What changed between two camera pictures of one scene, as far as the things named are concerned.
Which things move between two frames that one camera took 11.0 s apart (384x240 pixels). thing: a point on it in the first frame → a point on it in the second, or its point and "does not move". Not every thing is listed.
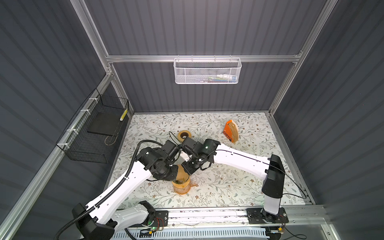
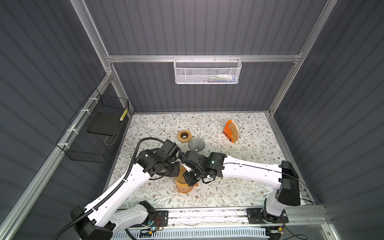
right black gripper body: [190, 164] → [191, 176]
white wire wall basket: [207, 70] does not move
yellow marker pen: [123, 115] does not move
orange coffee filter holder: [231, 130] does not move
